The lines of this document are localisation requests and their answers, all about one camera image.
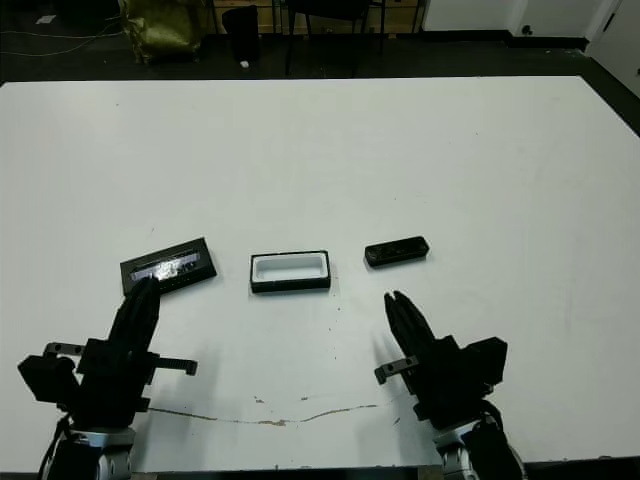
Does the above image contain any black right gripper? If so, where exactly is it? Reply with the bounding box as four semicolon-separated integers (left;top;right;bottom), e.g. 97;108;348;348
374;290;494;431

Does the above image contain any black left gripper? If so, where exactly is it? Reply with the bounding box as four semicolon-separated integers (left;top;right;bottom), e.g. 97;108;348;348
43;278;199;430

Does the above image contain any black oblong camera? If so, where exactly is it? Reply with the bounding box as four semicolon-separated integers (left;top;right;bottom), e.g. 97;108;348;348
363;234;432;270

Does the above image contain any black box lid with print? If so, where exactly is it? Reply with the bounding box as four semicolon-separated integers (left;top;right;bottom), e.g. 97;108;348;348
119;236;220;296

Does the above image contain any black box with white inlay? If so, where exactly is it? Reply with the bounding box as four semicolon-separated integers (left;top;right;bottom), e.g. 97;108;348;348
248;248;334;296

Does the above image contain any yellow plastic bag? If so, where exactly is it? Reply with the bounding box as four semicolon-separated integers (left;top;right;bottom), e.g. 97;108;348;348
119;0;206;65

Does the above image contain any black waste bin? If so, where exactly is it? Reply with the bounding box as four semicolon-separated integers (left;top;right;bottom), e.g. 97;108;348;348
222;5;261;64

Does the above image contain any black chair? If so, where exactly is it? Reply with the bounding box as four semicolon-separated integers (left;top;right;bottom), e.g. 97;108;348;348
284;0;386;77

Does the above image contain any light wooden cabinet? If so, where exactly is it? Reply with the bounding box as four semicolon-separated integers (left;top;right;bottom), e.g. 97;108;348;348
209;0;426;35

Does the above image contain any white door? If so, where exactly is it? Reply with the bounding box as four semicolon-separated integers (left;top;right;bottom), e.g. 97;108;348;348
587;0;640;84

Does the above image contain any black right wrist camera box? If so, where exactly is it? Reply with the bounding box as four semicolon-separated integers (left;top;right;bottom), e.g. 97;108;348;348
459;338;509;387

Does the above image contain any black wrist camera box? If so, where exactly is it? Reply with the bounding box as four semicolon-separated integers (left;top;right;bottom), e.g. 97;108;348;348
17;353;81;404
459;338;509;387

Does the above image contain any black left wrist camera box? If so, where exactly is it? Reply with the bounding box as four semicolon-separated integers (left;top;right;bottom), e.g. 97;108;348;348
17;353;81;404

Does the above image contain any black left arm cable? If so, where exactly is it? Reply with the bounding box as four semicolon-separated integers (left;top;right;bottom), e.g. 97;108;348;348
38;409;74;479

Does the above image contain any thin pale floor cable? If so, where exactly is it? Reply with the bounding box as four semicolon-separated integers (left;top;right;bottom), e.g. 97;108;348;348
0;18;126;57

